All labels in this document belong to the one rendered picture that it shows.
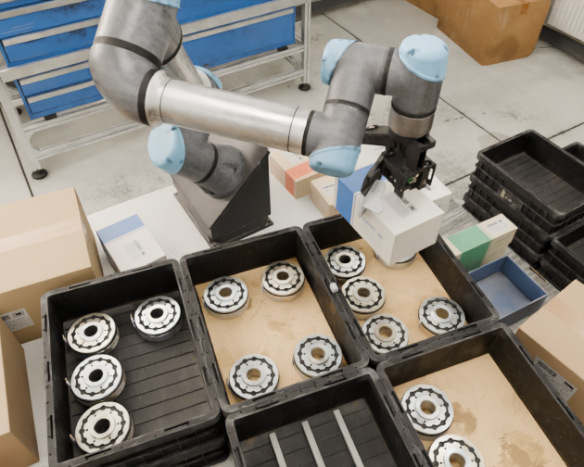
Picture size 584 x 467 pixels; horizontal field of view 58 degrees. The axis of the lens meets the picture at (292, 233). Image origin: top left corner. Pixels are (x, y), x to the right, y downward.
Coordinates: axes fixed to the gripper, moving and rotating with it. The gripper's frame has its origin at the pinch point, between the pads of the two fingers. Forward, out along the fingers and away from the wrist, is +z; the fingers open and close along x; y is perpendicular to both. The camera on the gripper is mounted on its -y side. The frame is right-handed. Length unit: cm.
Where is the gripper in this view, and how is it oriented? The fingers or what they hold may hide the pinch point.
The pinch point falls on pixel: (386, 202)
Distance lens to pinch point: 108.6
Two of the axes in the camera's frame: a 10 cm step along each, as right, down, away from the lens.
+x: 8.6, -3.7, 3.4
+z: 0.0, 6.7, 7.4
